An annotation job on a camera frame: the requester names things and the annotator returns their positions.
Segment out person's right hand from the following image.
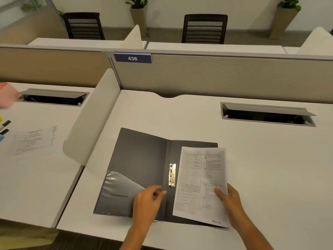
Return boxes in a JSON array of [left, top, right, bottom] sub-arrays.
[[214, 183, 246, 230]]

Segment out person's left hand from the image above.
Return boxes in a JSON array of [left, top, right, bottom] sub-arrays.
[[132, 185, 167, 227]]

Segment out printed white paper sheet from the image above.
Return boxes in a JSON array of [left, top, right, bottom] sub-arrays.
[[172, 146, 229, 229], [5, 124, 59, 157]]

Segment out person's left forearm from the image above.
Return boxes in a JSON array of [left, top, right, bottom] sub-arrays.
[[118, 223, 156, 250]]

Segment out person's right forearm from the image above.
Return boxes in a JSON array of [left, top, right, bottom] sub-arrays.
[[231, 221, 274, 250]]

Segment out gold metal folder clip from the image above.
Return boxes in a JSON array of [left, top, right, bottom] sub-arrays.
[[168, 164, 177, 187]]

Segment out open grey plastic folder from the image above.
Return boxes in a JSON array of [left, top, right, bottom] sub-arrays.
[[93, 127, 219, 227]]

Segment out white curved desk divider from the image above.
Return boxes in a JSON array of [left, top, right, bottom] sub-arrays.
[[124, 24, 142, 50], [62, 68, 122, 167], [296, 26, 333, 56]]

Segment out beige fabric partition panel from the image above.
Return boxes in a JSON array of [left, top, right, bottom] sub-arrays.
[[0, 44, 111, 88], [109, 50, 333, 105]]

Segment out blue desk number label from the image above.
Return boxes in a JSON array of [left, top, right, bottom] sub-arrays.
[[113, 52, 152, 64]]

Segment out black slatted office chair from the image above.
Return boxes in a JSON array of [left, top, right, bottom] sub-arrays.
[[181, 14, 228, 45], [63, 12, 105, 40]]

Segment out tall beige plant pot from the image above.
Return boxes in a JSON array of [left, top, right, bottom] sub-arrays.
[[268, 7, 300, 40], [129, 7, 148, 37]]

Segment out pink storage box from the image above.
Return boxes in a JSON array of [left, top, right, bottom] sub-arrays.
[[0, 82, 20, 109]]

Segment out green potted plant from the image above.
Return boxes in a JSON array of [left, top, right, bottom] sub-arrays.
[[125, 0, 150, 10], [276, 0, 302, 11]]

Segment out grey desk cable hatch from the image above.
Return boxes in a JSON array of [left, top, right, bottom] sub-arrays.
[[220, 102, 317, 127], [18, 88, 90, 107]]

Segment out glass partition wall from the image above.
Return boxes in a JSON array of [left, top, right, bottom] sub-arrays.
[[0, 0, 69, 45]]

